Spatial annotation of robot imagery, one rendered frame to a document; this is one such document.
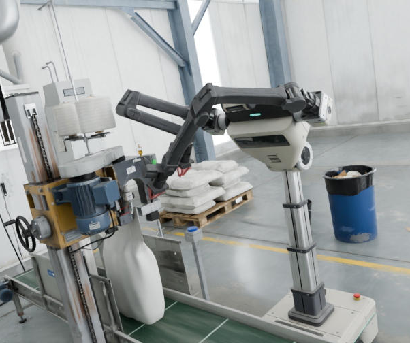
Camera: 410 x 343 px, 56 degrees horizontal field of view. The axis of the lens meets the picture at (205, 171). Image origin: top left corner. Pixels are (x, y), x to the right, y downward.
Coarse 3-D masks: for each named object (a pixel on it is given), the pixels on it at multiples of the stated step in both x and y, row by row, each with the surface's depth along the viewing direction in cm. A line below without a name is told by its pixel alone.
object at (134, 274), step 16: (128, 224) 220; (112, 240) 233; (128, 240) 223; (112, 256) 228; (128, 256) 217; (144, 256) 218; (112, 272) 231; (128, 272) 218; (144, 272) 216; (112, 288) 236; (128, 288) 223; (144, 288) 217; (160, 288) 224; (128, 304) 227; (144, 304) 218; (160, 304) 223; (144, 320) 223
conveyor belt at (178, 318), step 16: (32, 272) 339; (176, 304) 240; (128, 320) 232; (160, 320) 226; (176, 320) 222; (192, 320) 219; (208, 320) 216; (224, 320) 214; (144, 336) 213; (160, 336) 210; (176, 336) 207; (192, 336) 204; (208, 336) 202; (224, 336) 199; (240, 336) 197; (256, 336) 194; (272, 336) 192
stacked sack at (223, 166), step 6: (204, 162) 579; (210, 162) 570; (216, 162) 566; (222, 162) 554; (228, 162) 550; (234, 162) 558; (192, 168) 567; (198, 168) 560; (204, 168) 550; (210, 168) 544; (216, 168) 536; (222, 168) 535; (228, 168) 540
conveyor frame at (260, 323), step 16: (16, 288) 324; (32, 288) 296; (48, 304) 281; (192, 304) 238; (208, 304) 227; (64, 320) 266; (240, 320) 211; (256, 320) 203; (112, 336) 222; (128, 336) 208; (288, 336) 191; (304, 336) 183; (320, 336) 179
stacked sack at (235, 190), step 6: (234, 186) 549; (240, 186) 547; (246, 186) 552; (252, 186) 563; (228, 192) 529; (234, 192) 535; (240, 192) 545; (216, 198) 534; (222, 198) 526; (228, 198) 526
